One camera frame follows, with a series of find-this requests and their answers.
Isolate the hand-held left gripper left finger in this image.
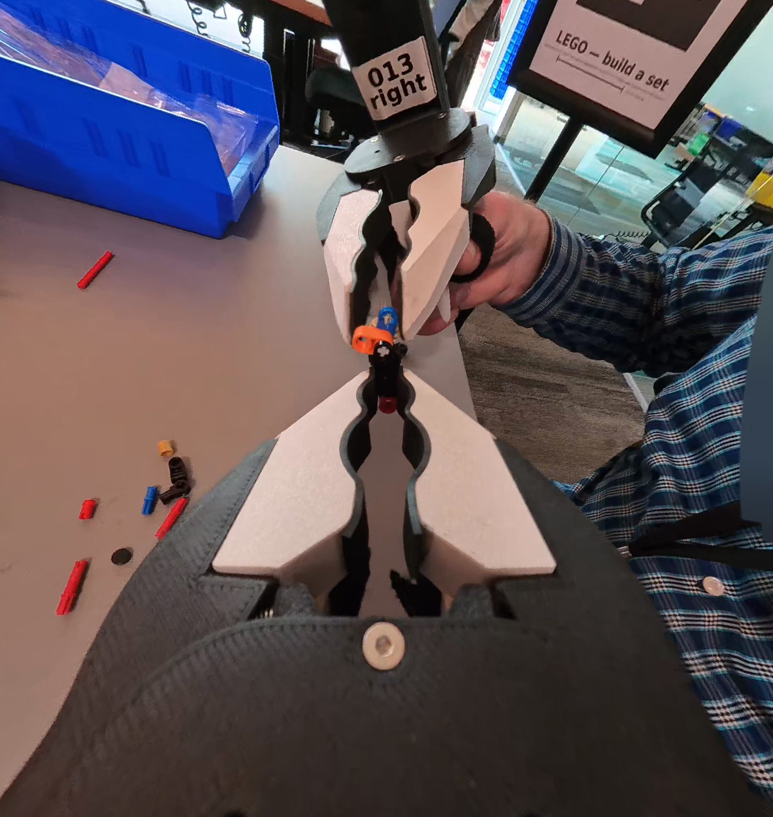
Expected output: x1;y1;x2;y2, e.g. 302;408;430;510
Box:
212;372;378;614

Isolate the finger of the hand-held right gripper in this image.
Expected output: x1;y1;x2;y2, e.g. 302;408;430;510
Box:
386;160;472;340
323;188;387;349

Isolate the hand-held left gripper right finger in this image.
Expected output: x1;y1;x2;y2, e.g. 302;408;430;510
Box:
396;372;556;607

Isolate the small orange blue lego assembly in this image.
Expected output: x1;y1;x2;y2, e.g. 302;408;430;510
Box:
351;306;409;416

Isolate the long red lego pin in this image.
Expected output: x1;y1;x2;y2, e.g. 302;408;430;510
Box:
56;560;90;617
155;497;189;540

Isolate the person's right forearm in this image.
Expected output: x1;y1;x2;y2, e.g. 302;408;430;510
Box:
501;214;773;377

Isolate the black lego pin connector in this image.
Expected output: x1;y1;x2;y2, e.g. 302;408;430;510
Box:
160;456;192;505

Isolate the long red lego axle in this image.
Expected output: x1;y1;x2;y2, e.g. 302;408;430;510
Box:
77;250;115;289

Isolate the person's right hand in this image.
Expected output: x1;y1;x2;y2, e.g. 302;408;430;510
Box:
417;190;555;337

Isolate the black framed sign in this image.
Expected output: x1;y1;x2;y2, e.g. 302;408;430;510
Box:
507;0;773;202

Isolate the large blue storage bin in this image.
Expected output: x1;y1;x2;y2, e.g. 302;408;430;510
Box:
0;0;280;240

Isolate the person's plaid shirt torso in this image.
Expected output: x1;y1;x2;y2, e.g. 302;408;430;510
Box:
553;300;773;817

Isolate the flat clear plastic bag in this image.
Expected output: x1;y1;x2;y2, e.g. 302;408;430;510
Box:
0;0;260;129

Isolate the yellow storage bin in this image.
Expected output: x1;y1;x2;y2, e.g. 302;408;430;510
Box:
747;156;773;211

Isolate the black chest strap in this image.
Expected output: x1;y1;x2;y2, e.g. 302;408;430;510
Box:
626;501;761;559

